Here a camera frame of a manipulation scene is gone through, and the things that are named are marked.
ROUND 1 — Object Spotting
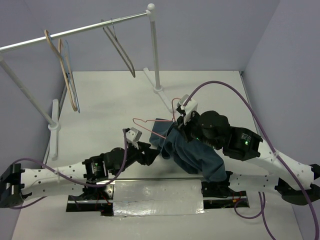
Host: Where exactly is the pink wire hanger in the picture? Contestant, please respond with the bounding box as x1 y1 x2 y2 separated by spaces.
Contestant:
132 96 183 140

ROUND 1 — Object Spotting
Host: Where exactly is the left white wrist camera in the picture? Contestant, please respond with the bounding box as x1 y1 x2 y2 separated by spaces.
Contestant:
123 127 142 150

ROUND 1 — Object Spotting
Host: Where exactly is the blue t shirt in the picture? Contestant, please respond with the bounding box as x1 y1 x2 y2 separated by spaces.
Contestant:
149 118 227 182

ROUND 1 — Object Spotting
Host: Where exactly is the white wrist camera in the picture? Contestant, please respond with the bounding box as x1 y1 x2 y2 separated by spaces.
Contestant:
123 127 142 150
176 94 198 125

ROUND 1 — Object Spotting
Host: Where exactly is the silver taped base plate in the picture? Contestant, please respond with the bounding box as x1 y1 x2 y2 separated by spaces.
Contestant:
66 179 250 217

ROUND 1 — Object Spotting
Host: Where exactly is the grey plastic hanger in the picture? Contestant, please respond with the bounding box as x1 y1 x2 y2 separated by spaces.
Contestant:
102 23 136 78

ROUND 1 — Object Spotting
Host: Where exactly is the wooden hanger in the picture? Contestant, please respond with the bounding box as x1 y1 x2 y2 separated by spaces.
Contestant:
44 29 78 112

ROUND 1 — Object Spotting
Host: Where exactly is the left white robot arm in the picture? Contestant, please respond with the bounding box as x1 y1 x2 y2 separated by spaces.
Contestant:
0 141 160 208

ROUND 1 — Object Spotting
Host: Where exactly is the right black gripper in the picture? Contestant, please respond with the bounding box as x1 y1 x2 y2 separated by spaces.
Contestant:
172 109 221 150

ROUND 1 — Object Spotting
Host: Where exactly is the white clothes rack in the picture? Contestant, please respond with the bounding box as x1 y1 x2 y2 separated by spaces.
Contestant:
0 3 175 162

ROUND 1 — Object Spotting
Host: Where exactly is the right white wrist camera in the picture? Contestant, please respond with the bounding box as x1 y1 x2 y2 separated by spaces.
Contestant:
176 94 198 125

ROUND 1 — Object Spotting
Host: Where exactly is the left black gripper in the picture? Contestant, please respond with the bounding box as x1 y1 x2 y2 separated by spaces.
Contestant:
111 140 161 176

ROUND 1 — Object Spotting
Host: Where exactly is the blue wire hanger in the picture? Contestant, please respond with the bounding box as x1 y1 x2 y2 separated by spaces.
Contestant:
60 38 81 113

